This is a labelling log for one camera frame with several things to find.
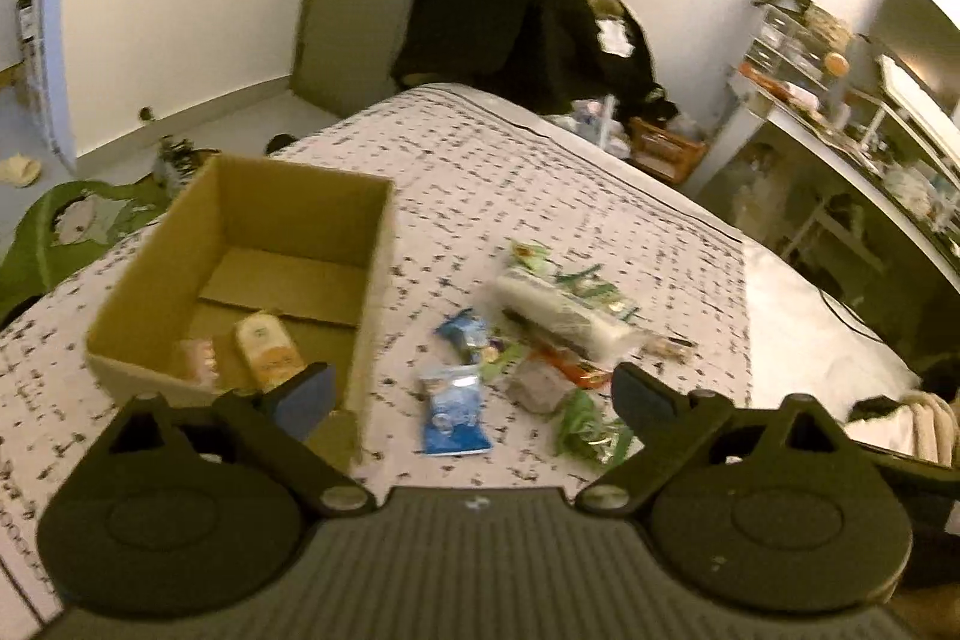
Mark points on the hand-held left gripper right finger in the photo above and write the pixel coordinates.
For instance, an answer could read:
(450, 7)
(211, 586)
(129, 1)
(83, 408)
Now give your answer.
(637, 389)

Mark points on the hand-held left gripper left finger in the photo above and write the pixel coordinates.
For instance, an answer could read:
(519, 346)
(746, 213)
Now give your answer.
(311, 396)

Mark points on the green clear pastry packet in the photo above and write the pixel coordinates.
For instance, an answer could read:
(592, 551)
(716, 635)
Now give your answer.
(592, 291)

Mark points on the cardboard box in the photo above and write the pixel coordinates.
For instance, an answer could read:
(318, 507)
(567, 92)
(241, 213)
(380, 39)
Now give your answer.
(300, 212)

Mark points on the orange white snack packet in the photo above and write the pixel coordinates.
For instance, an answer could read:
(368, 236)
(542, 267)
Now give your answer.
(581, 374)

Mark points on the dark green snack packet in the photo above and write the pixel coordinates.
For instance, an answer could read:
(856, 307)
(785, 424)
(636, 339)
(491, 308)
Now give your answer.
(585, 422)

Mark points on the grey snack packet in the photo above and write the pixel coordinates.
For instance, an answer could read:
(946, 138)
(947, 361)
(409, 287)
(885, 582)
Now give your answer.
(536, 385)

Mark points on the pink snack packet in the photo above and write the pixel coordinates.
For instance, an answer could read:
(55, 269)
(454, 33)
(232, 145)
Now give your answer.
(199, 359)

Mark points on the long white snack packet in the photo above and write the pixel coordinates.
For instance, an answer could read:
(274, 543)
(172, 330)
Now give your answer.
(547, 310)

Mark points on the tiny pale green packet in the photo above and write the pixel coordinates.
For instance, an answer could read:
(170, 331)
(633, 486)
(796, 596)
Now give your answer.
(501, 356)

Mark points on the large blue snack packet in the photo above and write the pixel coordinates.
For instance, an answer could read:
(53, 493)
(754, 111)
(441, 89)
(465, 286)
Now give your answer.
(450, 419)

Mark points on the small blue snack packet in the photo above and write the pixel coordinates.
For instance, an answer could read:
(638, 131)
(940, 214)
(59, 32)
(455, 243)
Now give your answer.
(461, 332)

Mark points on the small light green packet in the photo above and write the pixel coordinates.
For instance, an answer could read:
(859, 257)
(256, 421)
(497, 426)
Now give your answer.
(529, 251)

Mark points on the white bed sheet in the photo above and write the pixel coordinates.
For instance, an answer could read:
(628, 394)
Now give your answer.
(810, 340)

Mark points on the orange plastic basket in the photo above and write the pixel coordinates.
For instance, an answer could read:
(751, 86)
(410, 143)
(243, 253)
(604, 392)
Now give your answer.
(664, 149)

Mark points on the black shoe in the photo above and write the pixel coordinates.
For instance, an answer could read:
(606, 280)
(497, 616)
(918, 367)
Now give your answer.
(279, 144)

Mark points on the white black patterned bedspread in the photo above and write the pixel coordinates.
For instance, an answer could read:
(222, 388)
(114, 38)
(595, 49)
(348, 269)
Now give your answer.
(487, 183)

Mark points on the pale clutter pile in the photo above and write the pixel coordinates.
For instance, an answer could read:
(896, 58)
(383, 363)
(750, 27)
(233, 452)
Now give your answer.
(596, 123)

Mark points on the pair of grey sneakers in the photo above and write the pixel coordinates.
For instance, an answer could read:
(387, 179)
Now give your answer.
(176, 156)

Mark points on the beige padded object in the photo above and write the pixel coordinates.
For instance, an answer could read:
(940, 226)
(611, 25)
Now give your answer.
(930, 419)

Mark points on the white desk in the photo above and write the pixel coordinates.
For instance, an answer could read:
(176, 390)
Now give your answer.
(780, 123)

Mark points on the green cartoon floor mat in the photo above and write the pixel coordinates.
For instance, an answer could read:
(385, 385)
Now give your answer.
(30, 242)

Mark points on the black door stopper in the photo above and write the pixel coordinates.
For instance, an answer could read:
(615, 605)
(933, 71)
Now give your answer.
(146, 115)

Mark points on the black jacket with white cloth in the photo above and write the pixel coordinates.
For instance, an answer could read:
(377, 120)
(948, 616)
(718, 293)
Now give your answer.
(634, 63)

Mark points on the beige slipper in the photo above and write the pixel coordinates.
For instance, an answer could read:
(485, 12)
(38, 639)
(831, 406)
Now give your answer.
(19, 169)

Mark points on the clear drawer unit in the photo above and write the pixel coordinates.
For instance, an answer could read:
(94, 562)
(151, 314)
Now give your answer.
(780, 40)

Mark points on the orange round object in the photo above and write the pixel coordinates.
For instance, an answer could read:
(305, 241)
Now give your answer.
(836, 63)

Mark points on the black hanging coat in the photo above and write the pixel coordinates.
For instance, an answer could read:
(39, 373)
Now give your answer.
(495, 10)

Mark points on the white rack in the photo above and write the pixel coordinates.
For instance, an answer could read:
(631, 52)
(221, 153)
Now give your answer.
(36, 55)

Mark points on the dark bottle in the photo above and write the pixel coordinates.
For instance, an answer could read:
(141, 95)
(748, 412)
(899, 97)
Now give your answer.
(25, 10)

